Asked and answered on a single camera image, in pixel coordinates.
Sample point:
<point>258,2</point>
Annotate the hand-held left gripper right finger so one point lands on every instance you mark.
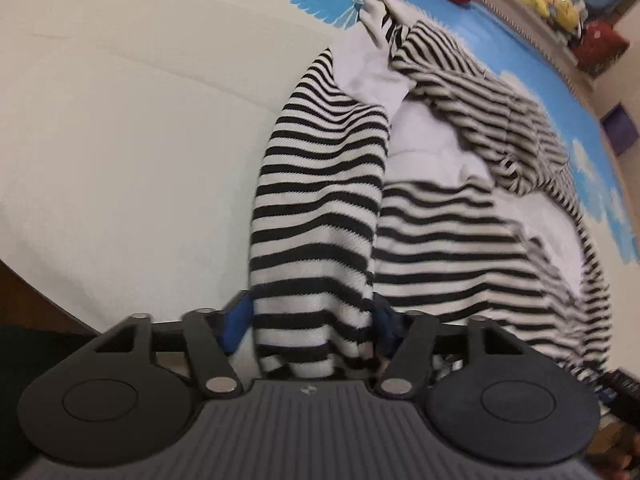
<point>386,327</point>

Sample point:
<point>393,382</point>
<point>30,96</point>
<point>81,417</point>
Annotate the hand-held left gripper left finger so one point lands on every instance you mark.
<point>239,322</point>

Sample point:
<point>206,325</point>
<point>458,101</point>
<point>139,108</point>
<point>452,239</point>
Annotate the black white striped shirt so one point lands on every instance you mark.
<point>350,210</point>

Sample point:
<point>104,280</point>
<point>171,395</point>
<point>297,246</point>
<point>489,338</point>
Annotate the blue white printed blanket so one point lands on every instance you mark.
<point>125,160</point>

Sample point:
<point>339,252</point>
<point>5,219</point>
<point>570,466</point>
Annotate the purple box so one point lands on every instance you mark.
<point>622,127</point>

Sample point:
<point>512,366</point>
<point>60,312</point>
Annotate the red plush toy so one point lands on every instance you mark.
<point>597,47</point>

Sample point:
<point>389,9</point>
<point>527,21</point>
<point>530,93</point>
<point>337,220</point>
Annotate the yellow round plush toy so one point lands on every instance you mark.
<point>562,12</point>

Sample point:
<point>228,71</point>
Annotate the wooden bed frame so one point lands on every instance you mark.
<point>35,300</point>

